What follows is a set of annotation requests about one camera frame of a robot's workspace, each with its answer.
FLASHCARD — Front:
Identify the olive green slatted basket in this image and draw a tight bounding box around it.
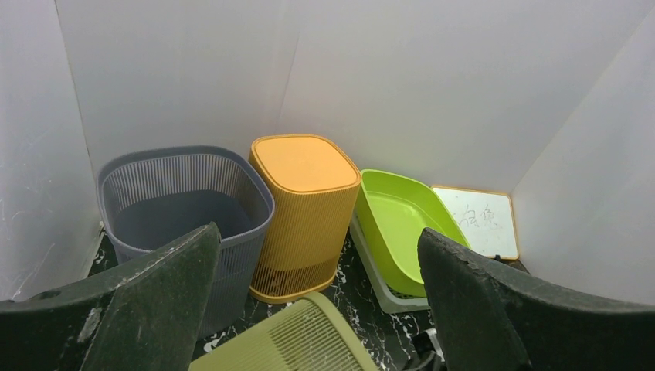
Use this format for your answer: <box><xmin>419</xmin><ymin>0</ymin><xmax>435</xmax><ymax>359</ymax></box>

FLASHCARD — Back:
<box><xmin>189</xmin><ymin>292</ymin><xmax>378</xmax><ymax>370</ymax></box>

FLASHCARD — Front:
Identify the small whiteboard orange frame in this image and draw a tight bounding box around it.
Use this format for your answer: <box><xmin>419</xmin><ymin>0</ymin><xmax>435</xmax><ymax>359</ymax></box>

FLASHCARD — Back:
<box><xmin>432</xmin><ymin>185</ymin><xmax>520</xmax><ymax>260</ymax></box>

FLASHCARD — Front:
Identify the white perforated plastic tray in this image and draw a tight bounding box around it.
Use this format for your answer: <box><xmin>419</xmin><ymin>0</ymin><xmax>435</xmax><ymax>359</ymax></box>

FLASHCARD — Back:
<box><xmin>349</xmin><ymin>213</ymin><xmax>429</xmax><ymax>315</ymax></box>

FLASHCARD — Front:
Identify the lime green plastic tub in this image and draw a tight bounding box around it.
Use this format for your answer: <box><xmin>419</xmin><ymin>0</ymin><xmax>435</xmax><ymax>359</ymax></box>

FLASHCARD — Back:
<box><xmin>355</xmin><ymin>169</ymin><xmax>469</xmax><ymax>297</ymax></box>

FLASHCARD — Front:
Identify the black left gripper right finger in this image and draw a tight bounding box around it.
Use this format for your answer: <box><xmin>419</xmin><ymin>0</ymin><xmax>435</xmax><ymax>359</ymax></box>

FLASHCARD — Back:
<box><xmin>417</xmin><ymin>228</ymin><xmax>654</xmax><ymax>370</ymax></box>

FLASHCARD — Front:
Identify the orange slatted plastic basket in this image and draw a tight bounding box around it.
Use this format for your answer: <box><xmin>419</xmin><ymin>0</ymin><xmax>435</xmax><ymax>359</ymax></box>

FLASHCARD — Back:
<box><xmin>249</xmin><ymin>134</ymin><xmax>361</xmax><ymax>304</ymax></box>

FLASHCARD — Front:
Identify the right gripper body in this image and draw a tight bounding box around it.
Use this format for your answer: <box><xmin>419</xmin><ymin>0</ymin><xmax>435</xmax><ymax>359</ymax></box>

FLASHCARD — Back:
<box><xmin>404</xmin><ymin>328</ymin><xmax>446</xmax><ymax>371</ymax></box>

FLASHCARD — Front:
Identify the grey slatted plastic basket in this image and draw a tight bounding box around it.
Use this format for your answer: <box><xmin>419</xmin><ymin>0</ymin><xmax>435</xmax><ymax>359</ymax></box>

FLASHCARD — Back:
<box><xmin>97</xmin><ymin>145</ymin><xmax>275</xmax><ymax>338</ymax></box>

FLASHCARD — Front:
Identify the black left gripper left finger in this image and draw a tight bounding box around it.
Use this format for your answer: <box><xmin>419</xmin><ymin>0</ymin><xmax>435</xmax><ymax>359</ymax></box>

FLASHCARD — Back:
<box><xmin>1</xmin><ymin>223</ymin><xmax>221</xmax><ymax>370</ymax></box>

